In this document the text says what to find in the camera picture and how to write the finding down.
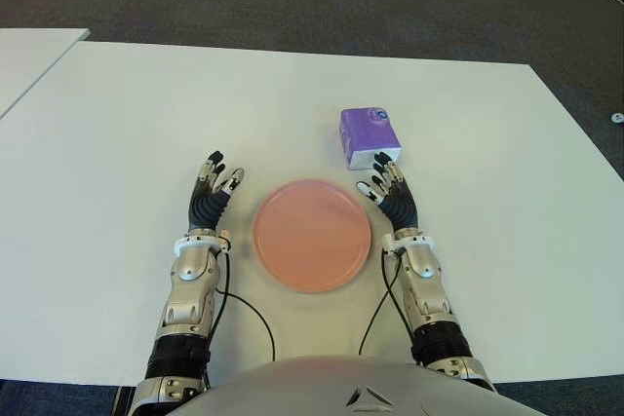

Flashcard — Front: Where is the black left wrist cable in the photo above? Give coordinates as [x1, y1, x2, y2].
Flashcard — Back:
[202, 239, 278, 388]

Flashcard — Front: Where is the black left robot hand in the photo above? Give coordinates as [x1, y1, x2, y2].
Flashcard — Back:
[187, 150, 245, 235]

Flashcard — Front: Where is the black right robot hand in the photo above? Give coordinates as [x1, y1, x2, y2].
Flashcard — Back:
[355, 152, 419, 233]

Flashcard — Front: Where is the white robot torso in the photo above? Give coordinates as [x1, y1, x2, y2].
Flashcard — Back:
[114, 355, 530, 416]

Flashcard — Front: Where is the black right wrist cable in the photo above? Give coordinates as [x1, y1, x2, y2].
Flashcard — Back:
[358, 247, 416, 357]

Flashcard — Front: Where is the round pink plate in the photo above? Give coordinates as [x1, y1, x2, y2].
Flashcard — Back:
[252, 178, 372, 295]

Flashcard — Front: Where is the white side table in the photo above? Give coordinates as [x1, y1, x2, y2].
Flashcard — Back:
[0, 27, 92, 120]

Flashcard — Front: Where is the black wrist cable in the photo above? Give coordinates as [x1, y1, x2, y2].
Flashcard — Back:
[202, 239, 278, 388]
[358, 247, 416, 357]

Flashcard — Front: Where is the purple tissue paper pack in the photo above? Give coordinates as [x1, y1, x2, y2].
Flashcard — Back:
[338, 105, 404, 172]

